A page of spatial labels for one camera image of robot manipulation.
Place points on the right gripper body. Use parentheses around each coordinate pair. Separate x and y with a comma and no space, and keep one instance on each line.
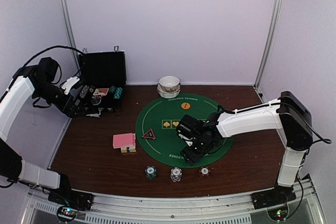
(201,149)

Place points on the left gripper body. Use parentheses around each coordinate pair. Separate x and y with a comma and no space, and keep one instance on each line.
(62,105)

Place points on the brown chip stack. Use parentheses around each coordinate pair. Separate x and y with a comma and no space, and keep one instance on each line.
(204,172)

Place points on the orange round button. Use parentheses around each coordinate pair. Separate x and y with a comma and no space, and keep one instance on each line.
(185,106)

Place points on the light blue chip stack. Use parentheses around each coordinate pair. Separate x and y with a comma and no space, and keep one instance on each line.
(176,174)

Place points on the black red triangle all-in marker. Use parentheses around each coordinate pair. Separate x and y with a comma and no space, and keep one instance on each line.
(149,135)

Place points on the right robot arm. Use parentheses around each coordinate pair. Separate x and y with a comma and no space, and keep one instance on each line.
(285,113)

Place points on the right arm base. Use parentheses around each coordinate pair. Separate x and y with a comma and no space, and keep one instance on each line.
(275,201)

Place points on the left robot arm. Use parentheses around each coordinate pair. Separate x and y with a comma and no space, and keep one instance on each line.
(36,82)

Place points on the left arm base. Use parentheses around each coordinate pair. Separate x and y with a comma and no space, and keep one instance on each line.
(70,206)

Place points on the clear dealer puck in case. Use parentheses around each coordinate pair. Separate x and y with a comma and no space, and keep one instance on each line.
(95,101)

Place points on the cards in case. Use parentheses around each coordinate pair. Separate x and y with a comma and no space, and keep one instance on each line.
(100,92)

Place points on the black poker chip case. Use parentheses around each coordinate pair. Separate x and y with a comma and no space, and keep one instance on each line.
(102,70)

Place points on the round green poker mat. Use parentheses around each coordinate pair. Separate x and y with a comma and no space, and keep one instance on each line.
(163,116)

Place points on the teal chip stack in case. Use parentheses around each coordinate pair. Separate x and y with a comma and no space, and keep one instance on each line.
(118,92)

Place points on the lower white ceramic bowl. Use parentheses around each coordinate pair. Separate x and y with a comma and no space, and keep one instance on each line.
(168,95)

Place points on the white ceramic bowl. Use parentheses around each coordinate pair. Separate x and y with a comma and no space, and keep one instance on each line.
(168,95)
(169,82)

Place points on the dark blue chip stack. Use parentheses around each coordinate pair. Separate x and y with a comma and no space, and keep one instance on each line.
(150,172)

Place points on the upper white ceramic bowl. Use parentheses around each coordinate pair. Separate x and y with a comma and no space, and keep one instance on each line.
(169,82)

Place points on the gold blue card box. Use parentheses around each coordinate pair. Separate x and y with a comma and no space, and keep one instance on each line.
(129,148)

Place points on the pink playing card deck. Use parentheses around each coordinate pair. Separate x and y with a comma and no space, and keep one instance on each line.
(123,140)

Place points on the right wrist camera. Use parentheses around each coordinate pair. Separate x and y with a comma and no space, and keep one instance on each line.
(189,128)

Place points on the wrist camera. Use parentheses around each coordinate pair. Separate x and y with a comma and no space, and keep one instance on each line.
(189,128)
(69,84)

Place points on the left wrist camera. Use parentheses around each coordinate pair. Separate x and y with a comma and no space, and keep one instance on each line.
(69,84)

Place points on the aluminium front rail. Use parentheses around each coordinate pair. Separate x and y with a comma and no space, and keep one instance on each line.
(235,208)

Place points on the left aluminium post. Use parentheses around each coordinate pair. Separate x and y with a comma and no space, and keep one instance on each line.
(68,27)

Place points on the aluminium post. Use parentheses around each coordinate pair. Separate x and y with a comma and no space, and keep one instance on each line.
(68,27)
(276,10)

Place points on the right aluminium post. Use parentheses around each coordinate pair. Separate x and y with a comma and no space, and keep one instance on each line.
(276,10)

